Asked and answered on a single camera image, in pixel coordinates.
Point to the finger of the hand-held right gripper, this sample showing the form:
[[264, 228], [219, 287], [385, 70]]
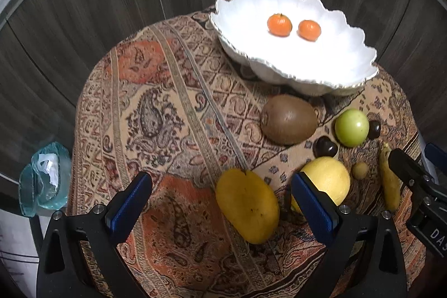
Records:
[[435, 153], [407, 170]]

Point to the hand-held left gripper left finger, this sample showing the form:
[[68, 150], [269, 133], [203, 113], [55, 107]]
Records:
[[131, 203]]

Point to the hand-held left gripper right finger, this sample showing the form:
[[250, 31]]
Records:
[[314, 203]]

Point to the small yellow banana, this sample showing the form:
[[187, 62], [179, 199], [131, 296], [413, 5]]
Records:
[[389, 179]]

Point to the yellow round melon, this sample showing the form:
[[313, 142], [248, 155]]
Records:
[[331, 179]]

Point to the small brown longan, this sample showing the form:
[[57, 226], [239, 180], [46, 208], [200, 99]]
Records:
[[360, 170]]

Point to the dark brown chestnut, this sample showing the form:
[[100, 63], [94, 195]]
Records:
[[326, 147], [374, 129]]

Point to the yellow mango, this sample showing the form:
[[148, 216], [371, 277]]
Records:
[[248, 205]]

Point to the green round apple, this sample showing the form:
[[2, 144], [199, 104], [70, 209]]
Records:
[[352, 128]]

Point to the brown kiwi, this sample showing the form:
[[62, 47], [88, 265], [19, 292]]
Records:
[[289, 119]]

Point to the white scalloped bowl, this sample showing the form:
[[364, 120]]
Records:
[[297, 53]]

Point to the clear bluish plastic bag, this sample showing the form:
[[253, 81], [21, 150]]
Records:
[[43, 175]]

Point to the paisley patterned tablecloth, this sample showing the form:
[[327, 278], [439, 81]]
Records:
[[174, 109]]

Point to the orange tangerine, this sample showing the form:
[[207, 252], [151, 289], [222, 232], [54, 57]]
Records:
[[309, 29], [279, 24]]

